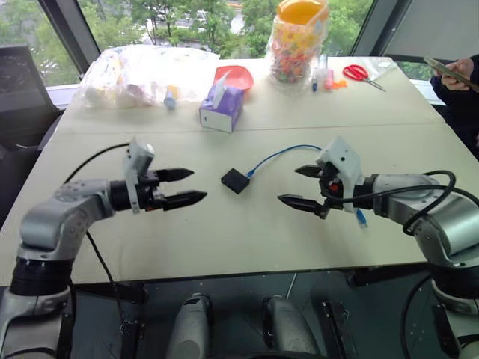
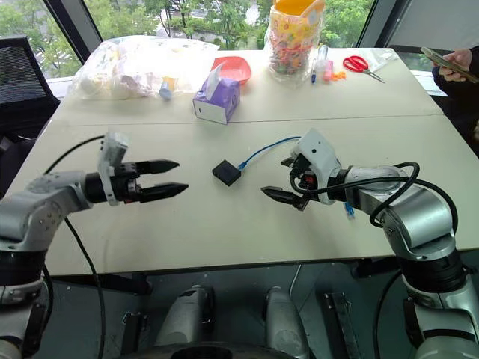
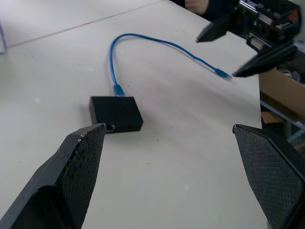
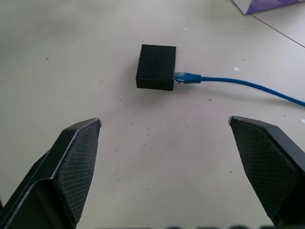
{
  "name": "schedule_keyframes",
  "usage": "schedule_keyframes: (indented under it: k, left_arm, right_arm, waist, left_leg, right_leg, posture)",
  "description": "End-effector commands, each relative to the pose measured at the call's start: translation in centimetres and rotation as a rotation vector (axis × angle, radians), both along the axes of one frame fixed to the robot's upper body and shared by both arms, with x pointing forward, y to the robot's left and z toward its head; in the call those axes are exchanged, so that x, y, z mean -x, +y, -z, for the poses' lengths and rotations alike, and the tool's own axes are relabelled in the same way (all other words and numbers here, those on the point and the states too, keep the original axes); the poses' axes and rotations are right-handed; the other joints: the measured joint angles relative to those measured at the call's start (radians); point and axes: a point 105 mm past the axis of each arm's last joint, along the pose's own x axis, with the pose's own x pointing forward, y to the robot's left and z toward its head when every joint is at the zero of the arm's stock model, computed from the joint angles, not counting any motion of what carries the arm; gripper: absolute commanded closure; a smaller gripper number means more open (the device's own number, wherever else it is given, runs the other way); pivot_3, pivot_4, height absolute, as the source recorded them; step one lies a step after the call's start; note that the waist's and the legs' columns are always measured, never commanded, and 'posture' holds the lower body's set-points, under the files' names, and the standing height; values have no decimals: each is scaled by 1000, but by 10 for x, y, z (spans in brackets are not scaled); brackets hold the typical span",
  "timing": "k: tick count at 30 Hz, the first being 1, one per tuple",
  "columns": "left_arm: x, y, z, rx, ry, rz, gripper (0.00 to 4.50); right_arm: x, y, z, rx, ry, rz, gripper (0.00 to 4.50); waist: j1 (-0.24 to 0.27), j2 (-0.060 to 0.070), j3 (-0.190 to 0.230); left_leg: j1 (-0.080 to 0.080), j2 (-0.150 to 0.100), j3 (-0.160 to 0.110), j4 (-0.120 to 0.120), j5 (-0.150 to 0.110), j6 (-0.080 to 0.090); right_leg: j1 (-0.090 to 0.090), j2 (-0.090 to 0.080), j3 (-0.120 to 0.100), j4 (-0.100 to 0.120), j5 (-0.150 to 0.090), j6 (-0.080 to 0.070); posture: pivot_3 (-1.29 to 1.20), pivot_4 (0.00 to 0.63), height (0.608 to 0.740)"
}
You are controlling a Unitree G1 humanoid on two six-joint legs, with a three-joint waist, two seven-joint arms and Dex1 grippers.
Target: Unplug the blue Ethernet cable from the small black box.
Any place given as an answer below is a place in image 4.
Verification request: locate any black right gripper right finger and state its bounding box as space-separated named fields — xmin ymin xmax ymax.
xmin=228 ymin=115 xmax=305 ymax=229

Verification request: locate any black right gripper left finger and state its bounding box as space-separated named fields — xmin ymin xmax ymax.
xmin=0 ymin=117 xmax=103 ymax=229

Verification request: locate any purple and white box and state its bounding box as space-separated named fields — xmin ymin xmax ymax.
xmin=230 ymin=0 xmax=295 ymax=15

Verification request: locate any black rectangular box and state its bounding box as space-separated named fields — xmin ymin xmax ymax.
xmin=135 ymin=44 xmax=177 ymax=92

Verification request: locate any blue Ethernet cable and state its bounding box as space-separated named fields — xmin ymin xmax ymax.
xmin=173 ymin=71 xmax=305 ymax=107

